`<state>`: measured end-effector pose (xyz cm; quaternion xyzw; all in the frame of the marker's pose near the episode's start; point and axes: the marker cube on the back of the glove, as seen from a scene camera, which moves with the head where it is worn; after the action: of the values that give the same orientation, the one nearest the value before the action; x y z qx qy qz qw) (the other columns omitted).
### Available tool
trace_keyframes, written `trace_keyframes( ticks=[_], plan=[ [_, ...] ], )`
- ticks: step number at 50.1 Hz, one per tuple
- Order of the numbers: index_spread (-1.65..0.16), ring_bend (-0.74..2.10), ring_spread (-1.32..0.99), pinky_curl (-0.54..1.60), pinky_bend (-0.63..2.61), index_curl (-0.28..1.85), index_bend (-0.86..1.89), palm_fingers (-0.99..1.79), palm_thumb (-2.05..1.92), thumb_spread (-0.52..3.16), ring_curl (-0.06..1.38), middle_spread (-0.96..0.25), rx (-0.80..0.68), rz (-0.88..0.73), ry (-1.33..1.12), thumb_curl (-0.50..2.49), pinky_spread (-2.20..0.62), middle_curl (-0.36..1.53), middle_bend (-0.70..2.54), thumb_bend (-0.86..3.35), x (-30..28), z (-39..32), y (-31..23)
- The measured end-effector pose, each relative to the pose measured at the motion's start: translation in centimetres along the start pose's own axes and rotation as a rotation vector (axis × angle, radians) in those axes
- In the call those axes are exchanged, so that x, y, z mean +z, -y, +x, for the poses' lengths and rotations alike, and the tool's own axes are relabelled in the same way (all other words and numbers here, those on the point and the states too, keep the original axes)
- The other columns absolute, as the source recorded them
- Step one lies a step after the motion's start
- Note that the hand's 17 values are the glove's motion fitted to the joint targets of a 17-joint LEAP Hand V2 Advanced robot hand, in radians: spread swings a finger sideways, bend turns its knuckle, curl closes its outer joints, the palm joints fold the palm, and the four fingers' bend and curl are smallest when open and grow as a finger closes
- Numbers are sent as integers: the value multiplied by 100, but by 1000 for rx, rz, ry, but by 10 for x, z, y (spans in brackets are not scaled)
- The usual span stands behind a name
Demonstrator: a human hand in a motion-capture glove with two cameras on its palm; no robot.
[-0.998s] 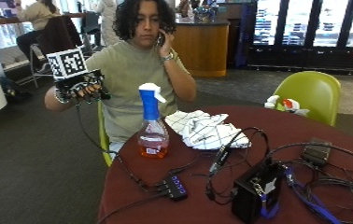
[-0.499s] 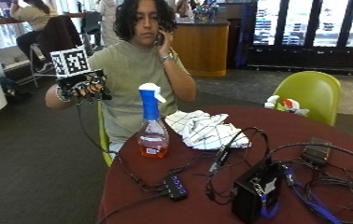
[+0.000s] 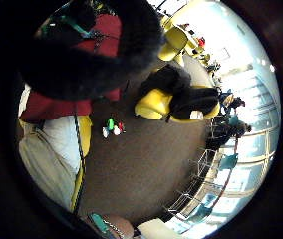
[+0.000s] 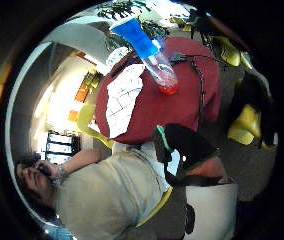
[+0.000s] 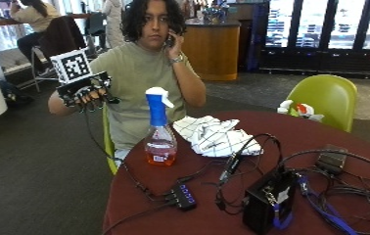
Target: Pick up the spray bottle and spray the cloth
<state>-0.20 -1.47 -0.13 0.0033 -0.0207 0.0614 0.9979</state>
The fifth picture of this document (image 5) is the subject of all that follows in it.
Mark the silver wristwatch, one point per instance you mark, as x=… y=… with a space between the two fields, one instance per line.
x=177 y=59

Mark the metal chair with dark jacket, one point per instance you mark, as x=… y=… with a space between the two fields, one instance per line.
x=62 y=37

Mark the small black adapter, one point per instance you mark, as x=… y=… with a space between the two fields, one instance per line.
x=332 y=160

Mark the black box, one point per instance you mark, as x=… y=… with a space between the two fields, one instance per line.
x=265 y=204

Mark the black phone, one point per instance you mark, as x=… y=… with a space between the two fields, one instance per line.
x=169 y=40

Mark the the person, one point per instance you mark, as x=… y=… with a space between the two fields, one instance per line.
x=139 y=75

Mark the black hub with blue lights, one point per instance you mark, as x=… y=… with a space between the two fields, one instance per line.
x=184 y=196

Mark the white red-nozzle spray bottle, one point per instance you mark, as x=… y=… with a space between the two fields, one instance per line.
x=303 y=111

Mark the white marker cube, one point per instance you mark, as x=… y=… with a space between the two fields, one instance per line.
x=72 y=66

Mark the blue-topped spray bottle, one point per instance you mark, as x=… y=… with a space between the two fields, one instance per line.
x=160 y=143

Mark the wooden counter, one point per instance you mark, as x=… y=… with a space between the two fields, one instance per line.
x=213 y=49

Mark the dark bag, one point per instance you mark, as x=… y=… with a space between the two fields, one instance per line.
x=14 y=93

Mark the white checked cloth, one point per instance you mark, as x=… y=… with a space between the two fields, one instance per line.
x=216 y=135

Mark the glass-door display fridge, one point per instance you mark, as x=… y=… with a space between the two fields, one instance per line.
x=324 y=36

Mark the green plastic chair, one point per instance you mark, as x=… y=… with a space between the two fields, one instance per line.
x=328 y=98
x=109 y=143

